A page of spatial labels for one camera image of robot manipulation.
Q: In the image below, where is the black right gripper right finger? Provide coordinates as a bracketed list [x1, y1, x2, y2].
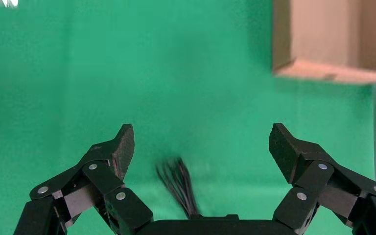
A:
[268, 122, 376, 234]

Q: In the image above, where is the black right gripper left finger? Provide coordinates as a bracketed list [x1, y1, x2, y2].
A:
[29, 123, 154, 235]

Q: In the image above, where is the black wired mouse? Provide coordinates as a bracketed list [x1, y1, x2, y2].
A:
[155, 156, 202, 219]

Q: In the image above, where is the open brown cardboard box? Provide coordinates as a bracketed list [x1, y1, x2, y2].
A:
[272, 0, 376, 86]

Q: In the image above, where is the green table cloth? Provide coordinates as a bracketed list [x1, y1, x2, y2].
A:
[0, 0, 376, 235]

